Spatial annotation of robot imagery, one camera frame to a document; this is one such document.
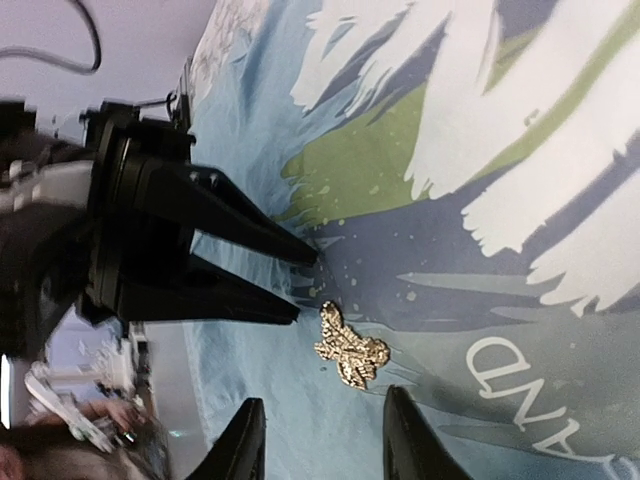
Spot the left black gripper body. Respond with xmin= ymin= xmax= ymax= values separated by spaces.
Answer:
xmin=76 ymin=100 xmax=196 ymax=325

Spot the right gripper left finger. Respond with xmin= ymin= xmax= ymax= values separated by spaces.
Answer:
xmin=187 ymin=398 xmax=266 ymax=480

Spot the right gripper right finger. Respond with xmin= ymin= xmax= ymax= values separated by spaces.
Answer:
xmin=383 ymin=385 xmax=470 ymax=480

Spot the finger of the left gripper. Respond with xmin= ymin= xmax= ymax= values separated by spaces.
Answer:
xmin=144 ymin=160 xmax=318 ymax=266
xmin=117 ymin=254 xmax=300 ymax=325

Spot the light blue printed t-shirt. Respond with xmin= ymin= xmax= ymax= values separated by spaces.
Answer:
xmin=185 ymin=1 xmax=639 ymax=479

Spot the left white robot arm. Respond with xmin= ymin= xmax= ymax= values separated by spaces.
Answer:
xmin=1 ymin=100 xmax=318 ymax=360

